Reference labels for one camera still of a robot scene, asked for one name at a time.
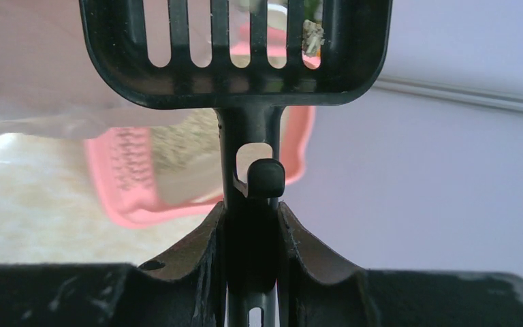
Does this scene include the pink white litter box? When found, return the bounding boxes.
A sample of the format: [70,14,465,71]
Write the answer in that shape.
[85,106,315,228]

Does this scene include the black litter scoop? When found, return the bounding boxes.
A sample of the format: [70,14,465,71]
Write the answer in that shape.
[80,1,392,326]

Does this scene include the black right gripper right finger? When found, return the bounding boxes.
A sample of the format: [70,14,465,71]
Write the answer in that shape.
[278,203,523,326]

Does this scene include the beige cat litter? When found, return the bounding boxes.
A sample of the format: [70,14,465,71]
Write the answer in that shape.
[150,108,219,173]

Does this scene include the clumped litter waste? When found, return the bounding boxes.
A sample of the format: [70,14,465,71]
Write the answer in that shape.
[302,20,324,57]

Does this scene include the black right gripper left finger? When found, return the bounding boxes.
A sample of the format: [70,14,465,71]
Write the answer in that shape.
[0,204,225,326]

